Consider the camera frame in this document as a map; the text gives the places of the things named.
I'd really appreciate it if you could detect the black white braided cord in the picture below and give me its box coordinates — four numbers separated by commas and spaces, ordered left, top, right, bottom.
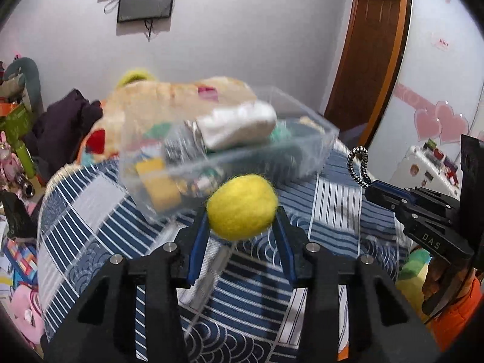
346, 146, 373, 190

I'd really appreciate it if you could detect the yellow sponge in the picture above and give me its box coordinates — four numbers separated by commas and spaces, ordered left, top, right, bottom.
135, 157, 181, 211

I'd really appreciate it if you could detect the yellow felt ball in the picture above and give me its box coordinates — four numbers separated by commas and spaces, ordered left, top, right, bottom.
206, 175, 279, 242

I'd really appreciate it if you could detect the clear plastic storage box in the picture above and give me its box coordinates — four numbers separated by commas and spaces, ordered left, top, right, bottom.
119, 86, 339, 222

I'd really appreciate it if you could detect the white drawstring pouch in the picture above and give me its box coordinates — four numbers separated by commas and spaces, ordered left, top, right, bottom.
187, 100, 277, 152

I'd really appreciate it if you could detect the green knitted cloth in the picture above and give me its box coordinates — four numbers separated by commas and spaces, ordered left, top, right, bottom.
268, 120, 292, 143

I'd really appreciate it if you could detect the operator right hand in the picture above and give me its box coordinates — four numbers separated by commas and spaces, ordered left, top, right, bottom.
422, 257, 460, 317

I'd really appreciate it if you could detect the blue white patterned tablecloth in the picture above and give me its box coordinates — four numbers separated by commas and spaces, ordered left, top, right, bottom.
37, 142, 409, 362

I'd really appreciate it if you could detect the white sliding door with hearts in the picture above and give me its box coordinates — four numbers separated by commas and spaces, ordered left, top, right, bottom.
368, 0, 483, 181

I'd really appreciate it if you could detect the wooden wardrobe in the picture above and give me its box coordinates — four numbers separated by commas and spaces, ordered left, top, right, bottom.
324, 0, 411, 148

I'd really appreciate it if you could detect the beige patchwork blanket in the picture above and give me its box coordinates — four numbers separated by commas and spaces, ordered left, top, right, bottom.
76, 76, 257, 165

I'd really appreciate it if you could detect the green bottle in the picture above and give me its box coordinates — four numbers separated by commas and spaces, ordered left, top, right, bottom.
15, 140, 36, 179

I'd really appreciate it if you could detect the dark purple garment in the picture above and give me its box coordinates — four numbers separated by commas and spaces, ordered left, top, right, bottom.
24, 89, 103, 181

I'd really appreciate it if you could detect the pink bunny toy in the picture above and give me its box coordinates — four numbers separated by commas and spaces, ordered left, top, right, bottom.
0, 131, 23, 190

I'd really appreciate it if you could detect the yellow green fuzzy hoop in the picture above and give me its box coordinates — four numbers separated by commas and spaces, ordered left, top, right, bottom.
116, 68, 156, 89

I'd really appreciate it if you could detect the green cardboard box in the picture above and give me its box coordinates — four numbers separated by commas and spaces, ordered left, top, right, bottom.
1, 103, 33, 147

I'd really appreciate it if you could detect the grey green plush toy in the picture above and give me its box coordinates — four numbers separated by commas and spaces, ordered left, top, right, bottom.
1, 57, 44, 119

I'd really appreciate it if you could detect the small black wall monitor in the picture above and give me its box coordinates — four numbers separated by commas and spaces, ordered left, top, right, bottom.
117, 0, 174, 23

